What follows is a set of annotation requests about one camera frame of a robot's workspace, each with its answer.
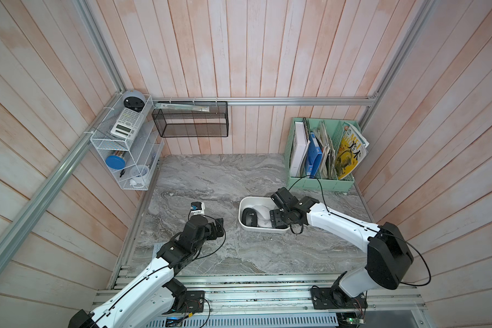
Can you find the newspapers stack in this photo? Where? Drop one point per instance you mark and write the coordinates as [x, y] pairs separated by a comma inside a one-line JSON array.
[[325, 168]]

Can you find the white calculator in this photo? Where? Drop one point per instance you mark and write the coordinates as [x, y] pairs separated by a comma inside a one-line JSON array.
[[127, 124]]

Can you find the white binder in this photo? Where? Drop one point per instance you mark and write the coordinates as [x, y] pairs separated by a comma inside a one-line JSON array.
[[299, 149]]

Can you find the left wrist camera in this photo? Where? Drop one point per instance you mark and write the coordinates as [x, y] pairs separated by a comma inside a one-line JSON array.
[[197, 208]]

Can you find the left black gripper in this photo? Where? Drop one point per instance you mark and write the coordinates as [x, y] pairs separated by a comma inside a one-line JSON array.
[[213, 234]]

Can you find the black mesh wall basket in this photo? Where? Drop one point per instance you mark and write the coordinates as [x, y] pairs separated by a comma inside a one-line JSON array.
[[179, 119]]

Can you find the yellow magazine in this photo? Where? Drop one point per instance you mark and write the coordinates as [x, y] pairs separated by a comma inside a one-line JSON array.
[[352, 150]]

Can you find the blue folder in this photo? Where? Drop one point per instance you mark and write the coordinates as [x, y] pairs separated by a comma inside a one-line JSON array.
[[314, 156]]

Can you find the round grey speaker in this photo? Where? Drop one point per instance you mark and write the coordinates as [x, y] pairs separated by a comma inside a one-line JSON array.
[[134, 100]]

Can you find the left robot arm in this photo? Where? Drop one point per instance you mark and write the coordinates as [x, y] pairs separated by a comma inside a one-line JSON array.
[[155, 290]]

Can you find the blue lid jar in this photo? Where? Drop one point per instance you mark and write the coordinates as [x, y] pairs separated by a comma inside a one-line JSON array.
[[116, 160]]

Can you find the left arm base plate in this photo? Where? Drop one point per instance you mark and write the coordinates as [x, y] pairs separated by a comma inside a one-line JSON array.
[[188, 302]]

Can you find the green file organizer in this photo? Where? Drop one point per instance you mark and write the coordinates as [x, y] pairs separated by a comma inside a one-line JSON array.
[[334, 130]]

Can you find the white plastic storage box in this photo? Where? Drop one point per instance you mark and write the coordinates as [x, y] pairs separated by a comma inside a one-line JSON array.
[[250, 202]]

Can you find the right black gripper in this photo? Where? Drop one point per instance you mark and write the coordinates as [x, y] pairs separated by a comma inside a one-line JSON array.
[[275, 219]]

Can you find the white smooth mouse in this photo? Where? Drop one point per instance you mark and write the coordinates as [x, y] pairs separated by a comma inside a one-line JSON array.
[[263, 216]]

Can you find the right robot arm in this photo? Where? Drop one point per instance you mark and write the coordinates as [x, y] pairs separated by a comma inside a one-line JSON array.
[[388, 256]]

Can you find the black smooth mouse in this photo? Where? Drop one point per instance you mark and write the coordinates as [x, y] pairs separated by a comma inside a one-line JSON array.
[[249, 218]]

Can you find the white wire wall shelf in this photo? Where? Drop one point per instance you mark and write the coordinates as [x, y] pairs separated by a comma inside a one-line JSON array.
[[143, 150]]

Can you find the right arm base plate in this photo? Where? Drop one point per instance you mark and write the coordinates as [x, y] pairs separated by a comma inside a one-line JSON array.
[[334, 298]]

